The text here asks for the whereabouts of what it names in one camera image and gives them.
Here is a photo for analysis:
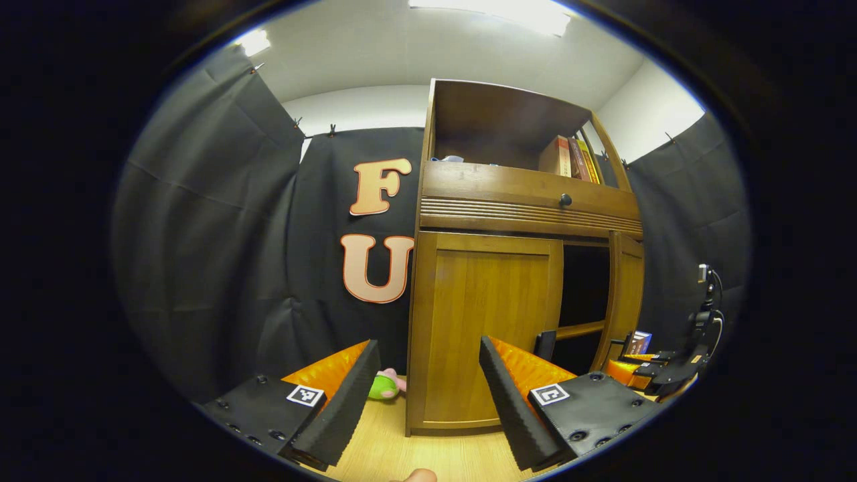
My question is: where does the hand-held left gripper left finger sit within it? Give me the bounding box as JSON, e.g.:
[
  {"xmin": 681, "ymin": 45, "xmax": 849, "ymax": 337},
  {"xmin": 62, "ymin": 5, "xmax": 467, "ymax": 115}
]
[{"xmin": 194, "ymin": 339, "xmax": 382, "ymax": 473}]

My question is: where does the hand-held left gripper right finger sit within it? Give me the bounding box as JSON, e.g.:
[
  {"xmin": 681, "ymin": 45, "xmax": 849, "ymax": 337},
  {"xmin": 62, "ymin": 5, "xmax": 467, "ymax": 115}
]
[{"xmin": 479, "ymin": 335, "xmax": 678, "ymax": 473}]

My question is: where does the wooden shoe cabinet door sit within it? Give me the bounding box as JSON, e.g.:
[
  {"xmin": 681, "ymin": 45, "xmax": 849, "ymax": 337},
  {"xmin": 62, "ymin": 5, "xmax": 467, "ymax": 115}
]
[
  {"xmin": 589, "ymin": 230, "xmax": 645, "ymax": 372},
  {"xmin": 418, "ymin": 231, "xmax": 565, "ymax": 429}
]

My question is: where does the wooden double-door shoe cabinet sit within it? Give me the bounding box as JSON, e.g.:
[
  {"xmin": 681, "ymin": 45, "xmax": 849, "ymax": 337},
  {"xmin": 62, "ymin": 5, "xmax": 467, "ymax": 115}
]
[{"xmin": 405, "ymin": 78, "xmax": 647, "ymax": 437}]

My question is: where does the green plush toy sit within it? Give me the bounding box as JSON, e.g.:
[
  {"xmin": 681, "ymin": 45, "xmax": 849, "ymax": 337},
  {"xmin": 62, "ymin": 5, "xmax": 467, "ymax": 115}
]
[{"xmin": 367, "ymin": 368, "xmax": 407, "ymax": 401}]

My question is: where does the yellow book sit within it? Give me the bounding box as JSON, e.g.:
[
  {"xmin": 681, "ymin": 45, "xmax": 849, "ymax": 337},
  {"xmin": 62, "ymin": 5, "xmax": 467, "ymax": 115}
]
[{"xmin": 577, "ymin": 137, "xmax": 603, "ymax": 185}]

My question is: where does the black backdrop cloth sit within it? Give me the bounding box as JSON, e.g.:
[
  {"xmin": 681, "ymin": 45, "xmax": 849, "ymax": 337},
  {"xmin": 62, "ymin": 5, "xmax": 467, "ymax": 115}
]
[{"xmin": 110, "ymin": 44, "xmax": 751, "ymax": 406}]

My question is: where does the maroon book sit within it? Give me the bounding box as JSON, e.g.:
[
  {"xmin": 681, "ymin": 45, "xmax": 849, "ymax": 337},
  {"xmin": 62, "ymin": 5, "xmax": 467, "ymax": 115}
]
[{"xmin": 568, "ymin": 137, "xmax": 593, "ymax": 183}]

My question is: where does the tan book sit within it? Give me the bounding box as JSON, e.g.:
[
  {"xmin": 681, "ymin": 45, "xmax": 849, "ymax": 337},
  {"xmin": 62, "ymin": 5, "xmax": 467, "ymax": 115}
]
[{"xmin": 538, "ymin": 135, "xmax": 573, "ymax": 178}]

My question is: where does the small ceiling light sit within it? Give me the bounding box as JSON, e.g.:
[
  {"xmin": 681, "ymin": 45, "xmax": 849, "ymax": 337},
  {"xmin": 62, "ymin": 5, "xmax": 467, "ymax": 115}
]
[{"xmin": 234, "ymin": 28, "xmax": 272, "ymax": 58}]

